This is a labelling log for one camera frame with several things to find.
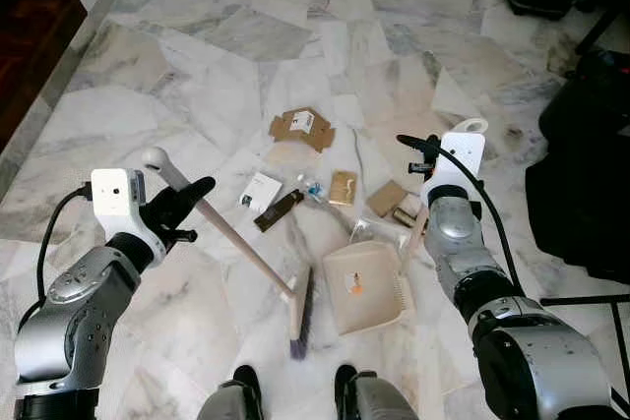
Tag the robot right leg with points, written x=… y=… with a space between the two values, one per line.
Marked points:
x=374 y=400

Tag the clear plastic bag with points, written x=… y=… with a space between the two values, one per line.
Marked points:
x=374 y=233

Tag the dark brown wrapper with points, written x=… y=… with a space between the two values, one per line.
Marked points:
x=279 y=211

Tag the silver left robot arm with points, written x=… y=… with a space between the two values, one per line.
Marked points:
x=74 y=327

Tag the small brown cardboard box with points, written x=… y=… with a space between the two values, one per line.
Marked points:
x=386 y=199

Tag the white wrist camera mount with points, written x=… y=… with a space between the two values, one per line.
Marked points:
x=461 y=156
x=116 y=202

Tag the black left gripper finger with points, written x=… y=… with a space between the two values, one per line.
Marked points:
x=187 y=211
x=190 y=192

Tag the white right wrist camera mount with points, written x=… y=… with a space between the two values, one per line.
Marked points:
x=461 y=156

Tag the black metal stand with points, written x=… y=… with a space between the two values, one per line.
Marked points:
x=586 y=299

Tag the robot left leg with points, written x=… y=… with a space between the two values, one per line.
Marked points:
x=231 y=402

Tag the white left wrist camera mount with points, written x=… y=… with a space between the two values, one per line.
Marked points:
x=116 y=202

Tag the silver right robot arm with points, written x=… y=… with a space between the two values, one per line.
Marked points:
x=532 y=351

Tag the small clear plastic bottle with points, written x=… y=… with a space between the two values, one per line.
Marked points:
x=313 y=188

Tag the robot leg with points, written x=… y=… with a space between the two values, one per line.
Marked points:
x=231 y=402
x=374 y=400

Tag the wooden broom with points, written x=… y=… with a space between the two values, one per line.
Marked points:
x=246 y=246

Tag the white card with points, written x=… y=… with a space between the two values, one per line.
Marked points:
x=261 y=191

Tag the large black bag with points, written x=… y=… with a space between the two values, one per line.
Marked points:
x=581 y=184

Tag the flat brown cardboard piece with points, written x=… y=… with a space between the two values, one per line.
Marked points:
x=300 y=130

